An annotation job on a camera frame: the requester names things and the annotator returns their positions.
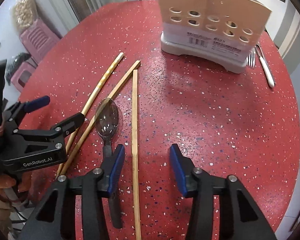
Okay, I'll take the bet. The yellow floral wooden chopstick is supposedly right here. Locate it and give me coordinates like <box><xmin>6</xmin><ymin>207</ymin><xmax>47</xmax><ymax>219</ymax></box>
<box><xmin>55</xmin><ymin>51</ymin><xmax>125</xmax><ymax>178</ymax></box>

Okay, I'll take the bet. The plain bamboo chopstick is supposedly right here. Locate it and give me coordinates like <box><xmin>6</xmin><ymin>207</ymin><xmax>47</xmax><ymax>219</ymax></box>
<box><xmin>132</xmin><ymin>69</ymin><xmax>142</xmax><ymax>240</ymax></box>
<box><xmin>56</xmin><ymin>60</ymin><xmax>141</xmax><ymax>178</ymax></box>

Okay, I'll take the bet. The brown translucent plastic spoon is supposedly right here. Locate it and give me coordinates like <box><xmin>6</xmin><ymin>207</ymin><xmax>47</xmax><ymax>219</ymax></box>
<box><xmin>95</xmin><ymin>98</ymin><xmax>123</xmax><ymax>229</ymax></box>

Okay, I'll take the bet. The left human hand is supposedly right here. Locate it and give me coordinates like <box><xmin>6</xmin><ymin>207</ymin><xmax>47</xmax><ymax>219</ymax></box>
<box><xmin>0</xmin><ymin>172</ymin><xmax>32</xmax><ymax>196</ymax></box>

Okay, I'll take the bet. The pink plastic stool stack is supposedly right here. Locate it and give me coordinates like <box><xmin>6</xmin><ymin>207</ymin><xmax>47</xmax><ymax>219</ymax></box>
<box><xmin>11</xmin><ymin>19</ymin><xmax>60</xmax><ymax>92</ymax></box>

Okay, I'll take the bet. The bag of round nuts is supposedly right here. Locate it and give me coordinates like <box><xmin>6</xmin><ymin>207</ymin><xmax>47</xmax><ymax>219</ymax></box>
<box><xmin>10</xmin><ymin>0</ymin><xmax>38</xmax><ymax>34</ymax></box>

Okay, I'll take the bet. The silver metal fork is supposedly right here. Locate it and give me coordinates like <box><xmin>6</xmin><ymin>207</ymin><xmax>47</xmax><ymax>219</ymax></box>
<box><xmin>246</xmin><ymin>48</ymin><xmax>256</xmax><ymax>68</ymax></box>

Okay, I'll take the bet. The beige perforated cutlery holder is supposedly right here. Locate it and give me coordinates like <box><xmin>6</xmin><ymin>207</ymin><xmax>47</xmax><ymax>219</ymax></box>
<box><xmin>157</xmin><ymin>0</ymin><xmax>271</xmax><ymax>74</ymax></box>

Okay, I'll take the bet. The white handled utensil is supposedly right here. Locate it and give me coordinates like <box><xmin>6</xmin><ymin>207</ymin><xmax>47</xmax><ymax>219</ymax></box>
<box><xmin>256</xmin><ymin>43</ymin><xmax>275</xmax><ymax>88</ymax></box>

